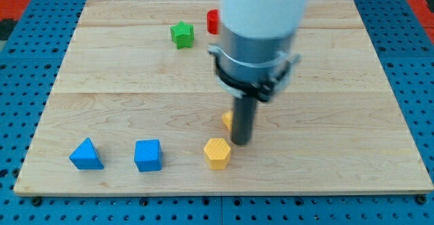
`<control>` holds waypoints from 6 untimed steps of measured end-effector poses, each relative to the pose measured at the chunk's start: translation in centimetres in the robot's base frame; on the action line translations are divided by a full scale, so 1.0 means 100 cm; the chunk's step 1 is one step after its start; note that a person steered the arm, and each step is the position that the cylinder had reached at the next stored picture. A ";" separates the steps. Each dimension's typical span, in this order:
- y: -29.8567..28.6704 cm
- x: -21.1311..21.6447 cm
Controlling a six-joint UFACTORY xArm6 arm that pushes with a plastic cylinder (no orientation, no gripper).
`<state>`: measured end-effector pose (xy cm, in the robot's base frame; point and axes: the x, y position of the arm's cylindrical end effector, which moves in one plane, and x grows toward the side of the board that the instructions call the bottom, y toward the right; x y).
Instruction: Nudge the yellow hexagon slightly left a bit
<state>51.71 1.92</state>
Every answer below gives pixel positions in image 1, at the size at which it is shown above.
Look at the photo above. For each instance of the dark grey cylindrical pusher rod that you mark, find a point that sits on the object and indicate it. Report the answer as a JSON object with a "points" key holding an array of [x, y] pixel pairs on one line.
{"points": [[244, 110]]}

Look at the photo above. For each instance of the yellow hexagon block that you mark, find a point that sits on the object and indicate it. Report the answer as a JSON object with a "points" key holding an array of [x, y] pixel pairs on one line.
{"points": [[217, 153]]}

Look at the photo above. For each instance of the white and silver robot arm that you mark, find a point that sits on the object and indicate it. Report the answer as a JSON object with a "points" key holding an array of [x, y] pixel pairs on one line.
{"points": [[253, 60]]}

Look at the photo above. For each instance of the yellow block behind rod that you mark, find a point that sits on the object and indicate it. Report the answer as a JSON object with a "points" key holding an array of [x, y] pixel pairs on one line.
{"points": [[227, 119]]}

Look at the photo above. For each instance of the green star block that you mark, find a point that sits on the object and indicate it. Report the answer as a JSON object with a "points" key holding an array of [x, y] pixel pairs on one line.
{"points": [[182, 34]]}

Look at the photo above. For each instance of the red cylinder block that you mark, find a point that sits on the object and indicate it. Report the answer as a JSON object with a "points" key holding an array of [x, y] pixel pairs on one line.
{"points": [[213, 21]]}

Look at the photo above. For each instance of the light wooden board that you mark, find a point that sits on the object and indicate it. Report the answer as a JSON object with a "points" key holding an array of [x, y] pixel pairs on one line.
{"points": [[336, 130]]}

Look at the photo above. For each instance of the blue cube block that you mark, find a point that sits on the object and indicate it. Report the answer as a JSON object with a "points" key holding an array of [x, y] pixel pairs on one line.
{"points": [[148, 155]]}

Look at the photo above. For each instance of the blue triangle block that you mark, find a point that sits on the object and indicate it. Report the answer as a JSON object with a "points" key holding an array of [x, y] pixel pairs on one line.
{"points": [[86, 156]]}

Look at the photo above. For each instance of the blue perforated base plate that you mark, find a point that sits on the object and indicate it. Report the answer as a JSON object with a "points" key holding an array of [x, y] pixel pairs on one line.
{"points": [[30, 62]]}

